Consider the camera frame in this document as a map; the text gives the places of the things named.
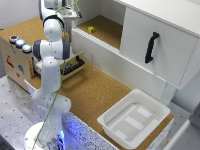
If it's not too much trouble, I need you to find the blue button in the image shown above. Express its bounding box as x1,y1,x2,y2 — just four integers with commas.
15,38,26,49

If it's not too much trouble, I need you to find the wooden drawer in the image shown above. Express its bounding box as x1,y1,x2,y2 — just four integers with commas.
32,49,86,82

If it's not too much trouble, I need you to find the white cabinet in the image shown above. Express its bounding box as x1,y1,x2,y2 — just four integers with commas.
71,0,200,105

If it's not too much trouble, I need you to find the white plastic box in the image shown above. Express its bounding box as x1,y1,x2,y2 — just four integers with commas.
96,88,172,150

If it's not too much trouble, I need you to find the green button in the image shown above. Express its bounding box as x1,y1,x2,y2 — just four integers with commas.
21,43,33,55

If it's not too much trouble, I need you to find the wooden drawer box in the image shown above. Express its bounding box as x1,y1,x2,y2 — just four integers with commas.
0,16,77,92

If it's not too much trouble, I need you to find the black drawer handle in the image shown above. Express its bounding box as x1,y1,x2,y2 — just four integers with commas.
61,54,86,76

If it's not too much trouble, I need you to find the yellow block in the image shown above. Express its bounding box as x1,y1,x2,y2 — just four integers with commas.
87,26,96,34

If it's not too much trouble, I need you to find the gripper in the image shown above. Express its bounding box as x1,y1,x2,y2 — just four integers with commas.
63,7,83,31

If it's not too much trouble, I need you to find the red button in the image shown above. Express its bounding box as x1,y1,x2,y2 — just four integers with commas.
9,34,19,45

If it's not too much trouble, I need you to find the green cable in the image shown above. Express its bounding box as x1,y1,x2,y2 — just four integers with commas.
31,0,81,150

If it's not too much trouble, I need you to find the black door handle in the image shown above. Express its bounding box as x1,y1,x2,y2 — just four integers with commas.
144,31,161,65

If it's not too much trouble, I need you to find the white sliding door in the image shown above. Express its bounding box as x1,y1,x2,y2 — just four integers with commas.
119,6,200,90

